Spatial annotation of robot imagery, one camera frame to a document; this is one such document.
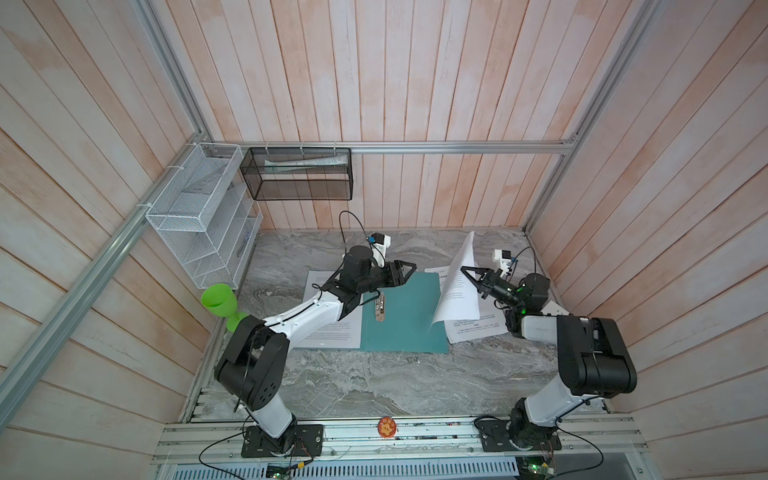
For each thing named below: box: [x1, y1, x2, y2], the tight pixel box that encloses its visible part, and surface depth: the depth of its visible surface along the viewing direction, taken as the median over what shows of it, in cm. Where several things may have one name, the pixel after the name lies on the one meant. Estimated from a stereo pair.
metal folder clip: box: [374, 294, 385, 322], surface depth 99 cm
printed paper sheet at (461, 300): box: [428, 231, 481, 332], surface depth 83 cm
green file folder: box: [360, 272, 448, 353], surface depth 96 cm
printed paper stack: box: [424, 239, 509, 343], surface depth 84 cm
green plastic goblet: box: [201, 283, 248, 333], surface depth 85 cm
